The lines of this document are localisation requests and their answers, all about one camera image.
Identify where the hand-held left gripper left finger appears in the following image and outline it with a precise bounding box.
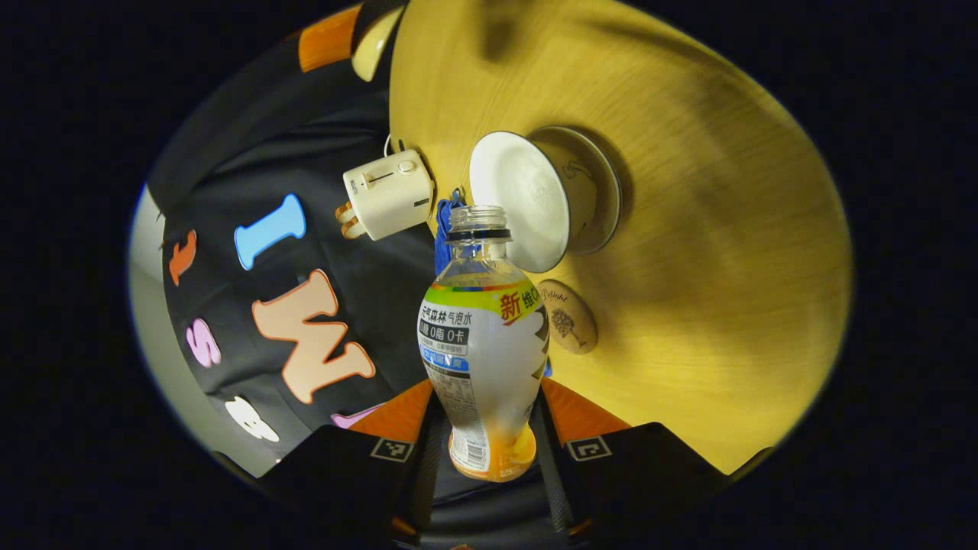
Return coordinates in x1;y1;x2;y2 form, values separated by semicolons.
256;378;448;547

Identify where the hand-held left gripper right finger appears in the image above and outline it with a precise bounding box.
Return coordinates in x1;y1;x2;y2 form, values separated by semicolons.
535;377;730;547

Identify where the cream teacup lid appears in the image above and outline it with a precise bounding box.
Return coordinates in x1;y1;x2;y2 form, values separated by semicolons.
350;8;406;83

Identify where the round wooden coaster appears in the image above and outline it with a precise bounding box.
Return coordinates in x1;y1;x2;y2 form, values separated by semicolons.
537;279;599;354

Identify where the clear plastic water bottle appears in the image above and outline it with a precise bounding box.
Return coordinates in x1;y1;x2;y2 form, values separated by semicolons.
416;205;551;484

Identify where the cream ceramic teacup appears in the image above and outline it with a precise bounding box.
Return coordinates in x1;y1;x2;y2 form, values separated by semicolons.
468;131;601;274

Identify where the black backdrop cloth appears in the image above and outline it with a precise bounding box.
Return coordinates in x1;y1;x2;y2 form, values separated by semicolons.
145;0;459;478

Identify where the cream toaster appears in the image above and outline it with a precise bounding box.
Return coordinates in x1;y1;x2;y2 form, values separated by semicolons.
342;149;436;241

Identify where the blue towel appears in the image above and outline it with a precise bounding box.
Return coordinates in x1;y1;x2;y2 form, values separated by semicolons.
434;189;467;276

